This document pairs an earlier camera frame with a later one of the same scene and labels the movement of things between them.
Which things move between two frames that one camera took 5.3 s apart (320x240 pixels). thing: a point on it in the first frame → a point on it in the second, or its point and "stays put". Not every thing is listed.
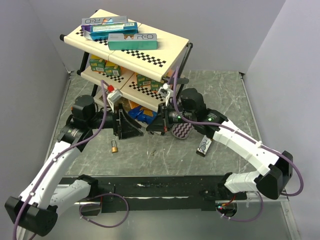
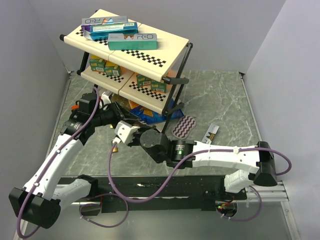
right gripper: (161, 124) → (141, 128)
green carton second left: (112, 69) stays put
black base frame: (120, 194) stays put
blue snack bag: (143, 114) stays put
